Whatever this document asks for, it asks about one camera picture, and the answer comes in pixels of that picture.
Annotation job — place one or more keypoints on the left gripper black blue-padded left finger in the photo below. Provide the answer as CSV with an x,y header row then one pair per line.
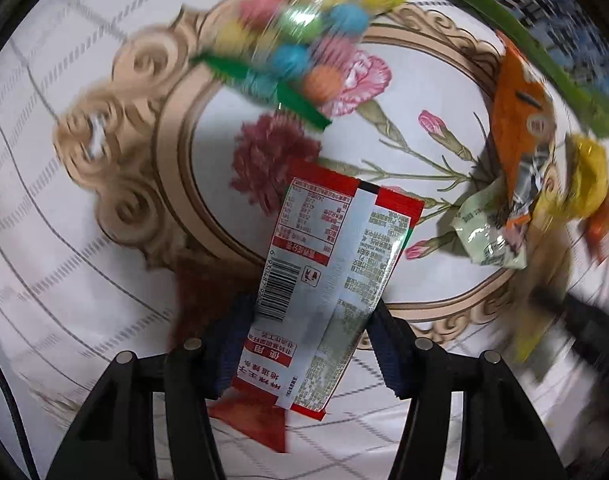
x,y
112,436

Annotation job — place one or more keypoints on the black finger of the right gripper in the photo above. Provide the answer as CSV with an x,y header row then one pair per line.
x,y
586,323

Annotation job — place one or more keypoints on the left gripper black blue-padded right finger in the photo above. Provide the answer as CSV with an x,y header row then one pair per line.
x,y
502,436

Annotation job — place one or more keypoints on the dark red jujube packet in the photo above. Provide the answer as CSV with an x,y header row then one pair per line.
x,y
253,417

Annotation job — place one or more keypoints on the yellow cracker packet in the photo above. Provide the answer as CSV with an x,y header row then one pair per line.
x,y
547,240

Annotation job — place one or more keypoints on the pale green small packet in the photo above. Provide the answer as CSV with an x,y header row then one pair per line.
x,y
481,226

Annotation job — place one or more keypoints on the orange snack packet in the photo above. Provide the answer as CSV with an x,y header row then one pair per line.
x,y
522,112

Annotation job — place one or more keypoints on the red white snack packet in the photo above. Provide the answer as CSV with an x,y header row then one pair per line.
x,y
335,245

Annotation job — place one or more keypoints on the colourful candy balls bag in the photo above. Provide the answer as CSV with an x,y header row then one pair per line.
x,y
291,54

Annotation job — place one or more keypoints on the panda biscuit packet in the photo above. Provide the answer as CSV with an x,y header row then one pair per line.
x,y
528,184

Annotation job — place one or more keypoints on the cardboard milk box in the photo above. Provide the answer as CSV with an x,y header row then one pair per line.
x,y
567,40

